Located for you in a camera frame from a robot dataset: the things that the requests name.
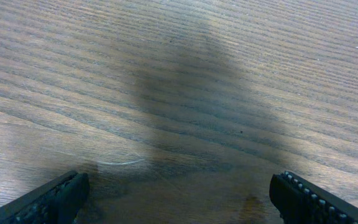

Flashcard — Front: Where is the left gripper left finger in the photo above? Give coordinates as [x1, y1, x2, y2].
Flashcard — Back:
[0, 170, 90, 224]

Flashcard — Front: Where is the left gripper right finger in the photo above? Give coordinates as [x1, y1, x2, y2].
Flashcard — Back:
[269, 171, 358, 224]

